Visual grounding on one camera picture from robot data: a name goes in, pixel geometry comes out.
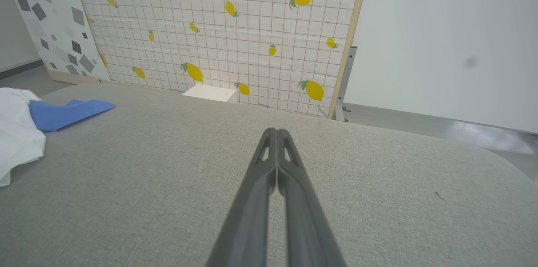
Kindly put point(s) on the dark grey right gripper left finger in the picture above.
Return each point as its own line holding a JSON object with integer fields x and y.
{"x": 248, "y": 216}

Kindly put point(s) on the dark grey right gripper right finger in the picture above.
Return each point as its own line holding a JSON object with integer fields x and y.
{"x": 307, "y": 225}

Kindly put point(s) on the white shirt with blue sleeves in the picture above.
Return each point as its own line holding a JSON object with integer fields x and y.
{"x": 17, "y": 141}

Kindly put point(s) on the grey fabric sofa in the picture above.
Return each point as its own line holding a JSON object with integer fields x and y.
{"x": 126, "y": 195}

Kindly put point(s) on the small white box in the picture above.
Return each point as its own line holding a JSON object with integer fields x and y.
{"x": 210, "y": 92}

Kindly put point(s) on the lemon print tile panel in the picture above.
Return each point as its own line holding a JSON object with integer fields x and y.
{"x": 252, "y": 27}

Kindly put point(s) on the white partition board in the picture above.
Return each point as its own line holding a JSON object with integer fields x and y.
{"x": 441, "y": 40}

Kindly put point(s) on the grey terrazzo pattern panel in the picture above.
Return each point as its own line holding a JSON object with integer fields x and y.
{"x": 54, "y": 6}

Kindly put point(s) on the grey metal panel bracket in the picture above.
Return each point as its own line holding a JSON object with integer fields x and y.
{"x": 345, "y": 82}

